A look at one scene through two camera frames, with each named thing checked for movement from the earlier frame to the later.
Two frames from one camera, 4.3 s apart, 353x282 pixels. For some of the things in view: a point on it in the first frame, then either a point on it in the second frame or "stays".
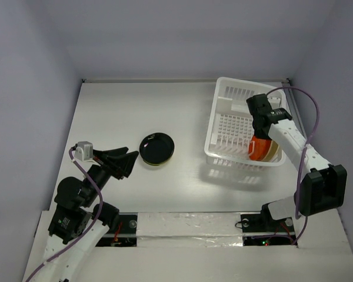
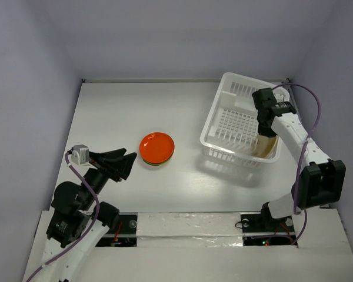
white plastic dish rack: (230, 126) stays
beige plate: (272, 151) to (263, 145)
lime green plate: (156, 164) stays
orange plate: (258, 148) to (156, 147)
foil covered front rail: (190, 230) stays
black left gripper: (106, 158) stays
